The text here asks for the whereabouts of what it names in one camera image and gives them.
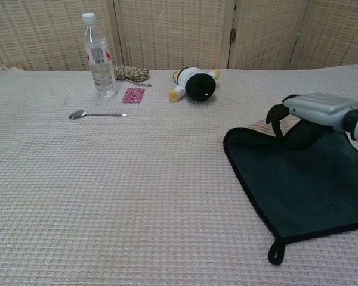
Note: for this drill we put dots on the right silver and black robot hand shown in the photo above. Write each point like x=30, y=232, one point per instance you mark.
x=319, y=109

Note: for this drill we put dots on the dark green and yellow towel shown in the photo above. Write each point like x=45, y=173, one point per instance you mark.
x=298, y=190

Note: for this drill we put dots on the brass screen hinge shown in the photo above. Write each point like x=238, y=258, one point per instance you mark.
x=233, y=35

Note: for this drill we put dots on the black and white plush toy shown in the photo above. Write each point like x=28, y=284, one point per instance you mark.
x=197, y=83

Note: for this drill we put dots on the woven bamboo folding screen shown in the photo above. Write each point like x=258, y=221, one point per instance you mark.
x=179, y=32

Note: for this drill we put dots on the pink patterned card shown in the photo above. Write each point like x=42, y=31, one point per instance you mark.
x=133, y=96

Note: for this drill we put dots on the waffle weave tablecloth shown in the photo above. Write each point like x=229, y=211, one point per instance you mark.
x=137, y=184

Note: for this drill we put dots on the clear plastic water bottle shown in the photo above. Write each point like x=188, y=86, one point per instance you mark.
x=100, y=68

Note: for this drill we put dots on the metal spoon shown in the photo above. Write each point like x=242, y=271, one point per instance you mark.
x=77, y=114

